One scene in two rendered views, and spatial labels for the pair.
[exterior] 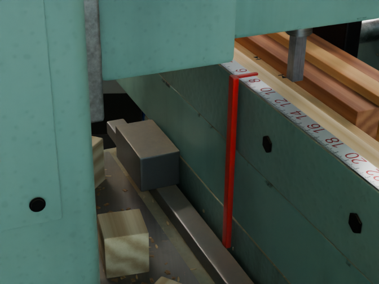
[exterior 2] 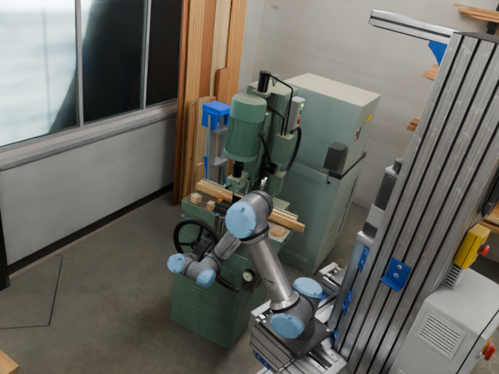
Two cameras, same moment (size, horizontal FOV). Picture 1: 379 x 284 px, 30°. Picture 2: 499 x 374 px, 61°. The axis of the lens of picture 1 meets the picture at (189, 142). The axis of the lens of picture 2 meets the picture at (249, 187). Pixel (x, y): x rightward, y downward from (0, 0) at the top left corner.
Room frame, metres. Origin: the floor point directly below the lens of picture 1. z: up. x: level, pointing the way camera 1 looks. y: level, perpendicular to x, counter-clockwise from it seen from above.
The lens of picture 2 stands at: (1.98, -1.47, 2.12)
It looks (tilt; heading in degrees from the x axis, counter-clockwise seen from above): 28 degrees down; 135
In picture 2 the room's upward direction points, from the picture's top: 11 degrees clockwise
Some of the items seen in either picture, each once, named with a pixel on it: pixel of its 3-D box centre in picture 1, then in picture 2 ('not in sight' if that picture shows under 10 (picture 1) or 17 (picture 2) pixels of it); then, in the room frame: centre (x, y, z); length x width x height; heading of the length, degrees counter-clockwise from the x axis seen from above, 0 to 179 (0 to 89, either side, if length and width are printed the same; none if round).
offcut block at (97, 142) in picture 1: (78, 163); not in sight; (0.57, 0.10, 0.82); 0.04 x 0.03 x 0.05; 67
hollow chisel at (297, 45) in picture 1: (297, 46); not in sight; (0.48, -0.08, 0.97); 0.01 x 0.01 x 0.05; 24
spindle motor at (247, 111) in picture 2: not in sight; (244, 128); (0.48, -0.08, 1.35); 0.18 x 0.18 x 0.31
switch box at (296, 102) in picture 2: not in sight; (294, 113); (0.48, 0.27, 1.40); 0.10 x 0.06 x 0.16; 114
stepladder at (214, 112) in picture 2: not in sight; (213, 179); (-0.25, 0.37, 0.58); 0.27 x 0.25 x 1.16; 18
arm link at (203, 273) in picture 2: not in sight; (203, 271); (0.93, -0.59, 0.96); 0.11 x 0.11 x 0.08; 22
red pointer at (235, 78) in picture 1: (239, 164); not in sight; (0.46, -0.04, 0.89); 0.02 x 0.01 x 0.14; 114
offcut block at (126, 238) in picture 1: (123, 243); not in sight; (0.45, 0.05, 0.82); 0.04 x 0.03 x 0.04; 15
